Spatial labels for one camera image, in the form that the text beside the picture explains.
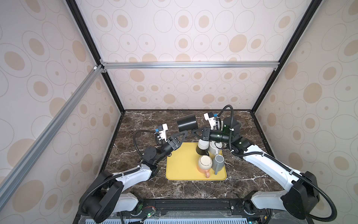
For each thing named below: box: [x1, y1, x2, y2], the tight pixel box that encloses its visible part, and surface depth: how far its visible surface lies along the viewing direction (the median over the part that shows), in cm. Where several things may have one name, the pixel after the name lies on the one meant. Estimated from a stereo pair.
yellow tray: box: [166, 142, 227, 181], surface depth 89 cm
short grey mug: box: [211, 154, 225, 175], surface depth 83 cm
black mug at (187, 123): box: [176, 113, 199, 133], surface depth 70 cm
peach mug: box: [196, 154, 213, 179], surface depth 83 cm
